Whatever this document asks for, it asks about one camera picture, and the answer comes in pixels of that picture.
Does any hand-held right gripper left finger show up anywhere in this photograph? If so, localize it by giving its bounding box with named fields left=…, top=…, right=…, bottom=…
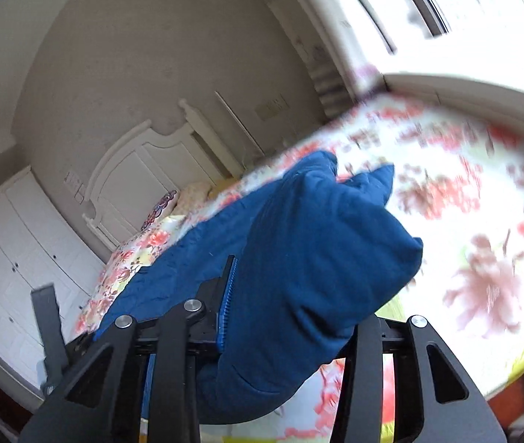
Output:
left=17, top=255, right=239, bottom=443

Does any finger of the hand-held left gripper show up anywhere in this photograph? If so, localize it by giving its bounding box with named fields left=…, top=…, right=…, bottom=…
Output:
left=31, top=284, right=71, bottom=395

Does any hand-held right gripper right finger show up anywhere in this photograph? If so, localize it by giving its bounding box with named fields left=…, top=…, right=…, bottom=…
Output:
left=329, top=314, right=507, bottom=443

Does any blue down jacket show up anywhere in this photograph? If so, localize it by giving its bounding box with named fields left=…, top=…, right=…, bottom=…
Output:
left=93, top=150, right=424, bottom=425

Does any white wardrobe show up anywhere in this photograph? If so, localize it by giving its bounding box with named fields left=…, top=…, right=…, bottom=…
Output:
left=0, top=166, right=108, bottom=398

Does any cream patterned pillow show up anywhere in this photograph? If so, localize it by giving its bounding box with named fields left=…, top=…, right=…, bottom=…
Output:
left=172, top=180, right=213, bottom=216

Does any colourful floral pillow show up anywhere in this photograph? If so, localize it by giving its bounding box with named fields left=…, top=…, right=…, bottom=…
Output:
left=139, top=189, right=179, bottom=231

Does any white headboard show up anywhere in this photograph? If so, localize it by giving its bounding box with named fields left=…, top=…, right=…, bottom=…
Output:
left=82, top=99, right=244, bottom=250

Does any floral bed sheet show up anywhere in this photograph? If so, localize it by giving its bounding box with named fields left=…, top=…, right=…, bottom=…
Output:
left=70, top=87, right=524, bottom=443

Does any thin metal rod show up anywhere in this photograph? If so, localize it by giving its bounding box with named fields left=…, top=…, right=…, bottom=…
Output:
left=215, top=91, right=266, bottom=156

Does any striped grey cloth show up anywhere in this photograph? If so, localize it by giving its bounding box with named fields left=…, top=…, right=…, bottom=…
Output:
left=310, top=62, right=352, bottom=118

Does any beige window ledge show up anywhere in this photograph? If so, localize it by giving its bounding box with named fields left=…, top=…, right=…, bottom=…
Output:
left=382, top=32, right=524, bottom=148

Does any white wall switch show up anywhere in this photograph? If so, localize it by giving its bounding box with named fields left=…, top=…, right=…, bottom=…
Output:
left=65, top=171, right=86, bottom=205

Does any beige wall socket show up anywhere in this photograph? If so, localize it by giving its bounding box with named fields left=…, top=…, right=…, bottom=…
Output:
left=255, top=95, right=290, bottom=121

